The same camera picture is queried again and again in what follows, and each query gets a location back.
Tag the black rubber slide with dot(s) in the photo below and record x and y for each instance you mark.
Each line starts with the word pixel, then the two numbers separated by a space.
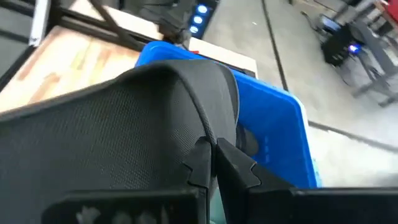
pixel 109 140

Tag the black aluminium frame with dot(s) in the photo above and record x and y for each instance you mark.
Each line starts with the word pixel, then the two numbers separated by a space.
pixel 93 26

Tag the black computer blue lights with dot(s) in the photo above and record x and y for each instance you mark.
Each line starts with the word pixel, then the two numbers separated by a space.
pixel 199 20

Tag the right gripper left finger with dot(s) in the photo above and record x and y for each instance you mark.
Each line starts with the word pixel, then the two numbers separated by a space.
pixel 199 174

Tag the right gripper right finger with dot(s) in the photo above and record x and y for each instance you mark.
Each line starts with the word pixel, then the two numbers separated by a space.
pixel 242 193

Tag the black PC tower purple light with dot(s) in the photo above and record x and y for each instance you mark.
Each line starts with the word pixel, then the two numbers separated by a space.
pixel 339 46

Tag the green rubber slide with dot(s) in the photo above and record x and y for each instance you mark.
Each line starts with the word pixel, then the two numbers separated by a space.
pixel 216 211

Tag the blue plastic bin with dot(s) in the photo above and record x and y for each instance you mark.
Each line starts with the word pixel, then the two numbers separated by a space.
pixel 273 130

